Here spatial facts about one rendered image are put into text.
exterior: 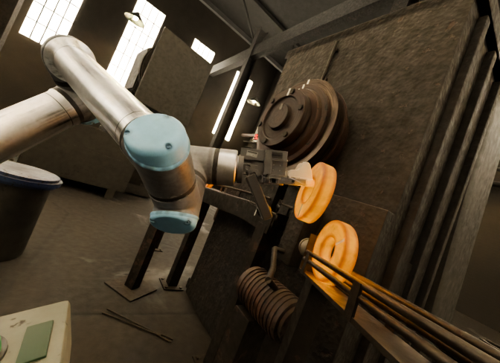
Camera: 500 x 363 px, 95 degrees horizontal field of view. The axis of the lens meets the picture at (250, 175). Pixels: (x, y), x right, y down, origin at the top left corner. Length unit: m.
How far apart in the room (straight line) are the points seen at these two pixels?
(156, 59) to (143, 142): 3.20
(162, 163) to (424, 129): 0.86
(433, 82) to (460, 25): 0.21
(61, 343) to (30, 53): 10.98
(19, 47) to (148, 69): 8.01
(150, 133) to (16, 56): 10.82
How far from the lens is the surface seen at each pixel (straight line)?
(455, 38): 1.17
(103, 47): 11.18
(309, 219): 0.56
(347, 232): 0.58
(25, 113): 0.86
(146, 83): 3.45
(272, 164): 0.55
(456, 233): 1.61
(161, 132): 0.37
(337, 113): 0.98
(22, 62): 11.11
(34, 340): 0.26
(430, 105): 1.03
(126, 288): 1.56
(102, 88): 0.55
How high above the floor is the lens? 0.78
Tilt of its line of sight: 3 degrees up
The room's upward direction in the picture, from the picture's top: 22 degrees clockwise
